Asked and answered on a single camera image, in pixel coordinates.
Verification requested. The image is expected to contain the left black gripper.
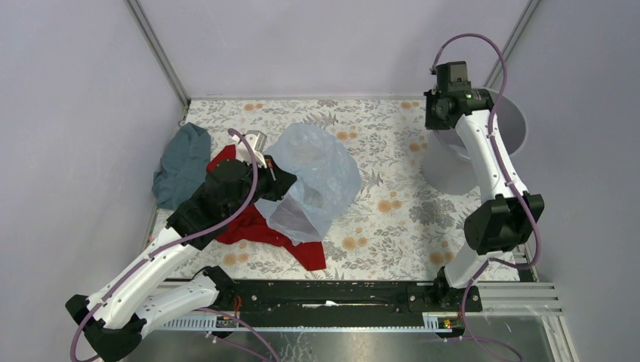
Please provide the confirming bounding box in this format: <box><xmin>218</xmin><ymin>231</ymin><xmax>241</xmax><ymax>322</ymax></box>
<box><xmin>224</xmin><ymin>153</ymin><xmax>297</xmax><ymax>219</ymax></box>

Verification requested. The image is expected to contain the light blue plastic trash bag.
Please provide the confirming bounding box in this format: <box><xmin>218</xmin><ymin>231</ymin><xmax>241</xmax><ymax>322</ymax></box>
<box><xmin>255</xmin><ymin>123</ymin><xmax>362</xmax><ymax>246</ymax></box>

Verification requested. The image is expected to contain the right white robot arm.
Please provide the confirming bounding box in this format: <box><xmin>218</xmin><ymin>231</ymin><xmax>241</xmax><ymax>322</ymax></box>
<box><xmin>425</xmin><ymin>61</ymin><xmax>545</xmax><ymax>311</ymax></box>

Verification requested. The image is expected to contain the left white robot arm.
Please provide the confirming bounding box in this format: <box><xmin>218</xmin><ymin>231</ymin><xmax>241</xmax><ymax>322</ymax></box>
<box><xmin>65</xmin><ymin>156</ymin><xmax>297</xmax><ymax>361</ymax></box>

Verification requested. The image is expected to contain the grey plastic trash bin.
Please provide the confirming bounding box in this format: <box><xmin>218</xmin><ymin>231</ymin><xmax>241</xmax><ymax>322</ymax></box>
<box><xmin>422</xmin><ymin>97</ymin><xmax>527</xmax><ymax>195</ymax></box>

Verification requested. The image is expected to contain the red cloth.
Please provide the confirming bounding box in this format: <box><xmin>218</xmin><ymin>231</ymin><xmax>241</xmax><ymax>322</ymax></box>
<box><xmin>206</xmin><ymin>145</ymin><xmax>328</xmax><ymax>272</ymax></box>

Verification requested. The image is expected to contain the teal grey cloth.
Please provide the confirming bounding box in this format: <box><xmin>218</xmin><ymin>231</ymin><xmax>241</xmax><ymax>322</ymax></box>
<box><xmin>152</xmin><ymin>123</ymin><xmax>212</xmax><ymax>210</ymax></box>

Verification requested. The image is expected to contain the floral patterned table mat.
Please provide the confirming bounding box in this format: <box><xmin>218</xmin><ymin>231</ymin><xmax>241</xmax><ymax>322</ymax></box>
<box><xmin>140</xmin><ymin>99</ymin><xmax>521</xmax><ymax>282</ymax></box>

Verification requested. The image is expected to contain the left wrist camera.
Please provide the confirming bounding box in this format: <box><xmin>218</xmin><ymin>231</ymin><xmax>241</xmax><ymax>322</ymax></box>
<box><xmin>232</xmin><ymin>130</ymin><xmax>267</xmax><ymax>168</ymax></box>

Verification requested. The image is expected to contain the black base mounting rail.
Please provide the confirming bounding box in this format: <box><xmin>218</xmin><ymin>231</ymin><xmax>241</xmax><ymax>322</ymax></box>
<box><xmin>211</xmin><ymin>280</ymin><xmax>483</xmax><ymax>327</ymax></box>

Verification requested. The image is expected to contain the white slotted cable duct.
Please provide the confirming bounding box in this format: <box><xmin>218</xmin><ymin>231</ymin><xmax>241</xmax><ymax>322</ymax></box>
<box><xmin>158</xmin><ymin>313</ymin><xmax>459</xmax><ymax>336</ymax></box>

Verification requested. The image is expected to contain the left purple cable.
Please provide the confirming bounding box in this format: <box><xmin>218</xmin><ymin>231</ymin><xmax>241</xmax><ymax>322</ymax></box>
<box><xmin>69</xmin><ymin>128</ymin><xmax>260</xmax><ymax>362</ymax></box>

